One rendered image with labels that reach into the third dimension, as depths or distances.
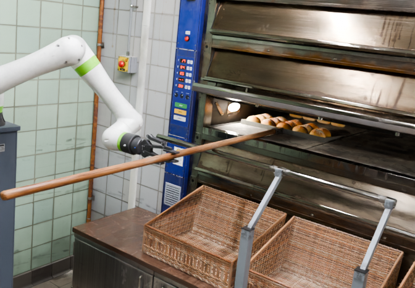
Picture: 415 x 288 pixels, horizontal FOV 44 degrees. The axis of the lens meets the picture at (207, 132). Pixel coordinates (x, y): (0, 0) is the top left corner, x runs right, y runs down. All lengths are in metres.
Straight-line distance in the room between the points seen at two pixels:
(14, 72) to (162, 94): 1.09
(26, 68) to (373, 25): 1.52
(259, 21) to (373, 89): 0.69
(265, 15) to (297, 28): 0.20
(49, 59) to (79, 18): 1.15
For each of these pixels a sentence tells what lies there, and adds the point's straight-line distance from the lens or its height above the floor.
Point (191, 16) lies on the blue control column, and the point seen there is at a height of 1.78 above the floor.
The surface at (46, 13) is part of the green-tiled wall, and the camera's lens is 3.18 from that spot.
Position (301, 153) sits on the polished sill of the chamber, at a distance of 2.60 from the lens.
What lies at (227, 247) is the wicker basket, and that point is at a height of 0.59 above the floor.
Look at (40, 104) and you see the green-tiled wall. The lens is 3.22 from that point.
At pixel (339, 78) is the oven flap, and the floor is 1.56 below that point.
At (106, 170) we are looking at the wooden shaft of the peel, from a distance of 1.88.
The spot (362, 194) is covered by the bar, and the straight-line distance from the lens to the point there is 2.10.
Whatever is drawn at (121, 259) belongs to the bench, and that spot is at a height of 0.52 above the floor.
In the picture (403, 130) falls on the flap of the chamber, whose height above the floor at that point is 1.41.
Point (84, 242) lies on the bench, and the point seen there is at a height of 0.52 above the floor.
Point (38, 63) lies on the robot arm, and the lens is 2.23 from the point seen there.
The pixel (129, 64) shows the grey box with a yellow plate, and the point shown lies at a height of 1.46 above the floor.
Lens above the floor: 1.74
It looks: 12 degrees down
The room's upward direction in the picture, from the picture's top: 6 degrees clockwise
